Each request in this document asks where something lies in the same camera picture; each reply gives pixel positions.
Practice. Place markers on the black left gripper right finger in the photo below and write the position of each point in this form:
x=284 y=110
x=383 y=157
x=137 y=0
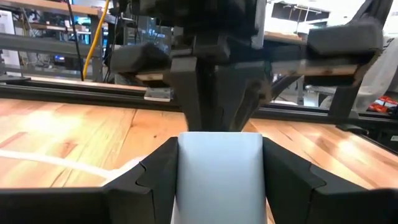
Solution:
x=295 y=196

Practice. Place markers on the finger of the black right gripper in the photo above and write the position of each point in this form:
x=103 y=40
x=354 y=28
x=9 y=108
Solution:
x=245 y=93
x=202 y=99

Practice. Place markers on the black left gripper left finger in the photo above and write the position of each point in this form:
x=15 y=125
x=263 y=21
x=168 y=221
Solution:
x=149 y=193

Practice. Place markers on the light blue USB charger cube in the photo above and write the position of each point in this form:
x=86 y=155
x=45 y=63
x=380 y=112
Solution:
x=220 y=180

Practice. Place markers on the person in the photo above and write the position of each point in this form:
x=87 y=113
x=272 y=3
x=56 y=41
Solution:
x=379 y=81

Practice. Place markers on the cluttered wooden table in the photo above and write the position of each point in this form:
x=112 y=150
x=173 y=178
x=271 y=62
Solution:
x=280 y=36

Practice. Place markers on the white computer tower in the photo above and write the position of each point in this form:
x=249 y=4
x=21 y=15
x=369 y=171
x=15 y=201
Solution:
x=6 y=25

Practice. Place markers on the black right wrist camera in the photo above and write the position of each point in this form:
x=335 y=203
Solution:
x=202 y=15

